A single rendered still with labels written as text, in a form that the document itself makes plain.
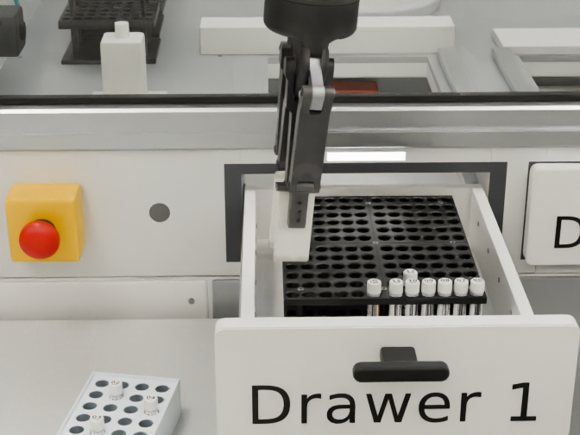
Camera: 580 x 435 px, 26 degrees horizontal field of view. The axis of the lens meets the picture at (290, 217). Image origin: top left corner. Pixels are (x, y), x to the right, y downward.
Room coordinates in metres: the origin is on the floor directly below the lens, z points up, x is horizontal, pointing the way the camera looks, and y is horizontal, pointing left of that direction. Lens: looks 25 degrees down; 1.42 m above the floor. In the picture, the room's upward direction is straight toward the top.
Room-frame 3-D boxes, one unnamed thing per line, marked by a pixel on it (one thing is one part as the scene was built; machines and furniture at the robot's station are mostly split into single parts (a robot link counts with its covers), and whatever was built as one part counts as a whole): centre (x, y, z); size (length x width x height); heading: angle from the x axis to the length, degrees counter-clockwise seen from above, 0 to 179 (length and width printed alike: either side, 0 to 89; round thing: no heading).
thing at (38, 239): (1.14, 0.25, 0.88); 0.04 x 0.03 x 0.04; 91
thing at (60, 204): (1.17, 0.25, 0.88); 0.07 x 0.05 x 0.07; 91
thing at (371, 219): (1.07, -0.08, 0.87); 0.22 x 0.18 x 0.06; 1
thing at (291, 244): (0.96, 0.00, 0.97); 0.03 x 0.01 x 0.07; 98
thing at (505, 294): (1.08, -0.08, 0.86); 0.40 x 0.26 x 0.06; 1
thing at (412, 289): (0.97, -0.11, 0.89); 0.01 x 0.01 x 0.05
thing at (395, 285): (0.97, -0.09, 0.89); 0.01 x 0.01 x 0.05
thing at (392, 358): (0.85, -0.09, 0.91); 0.07 x 0.04 x 0.01; 91
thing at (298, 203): (0.94, -0.01, 1.00); 0.03 x 0.01 x 0.05; 8
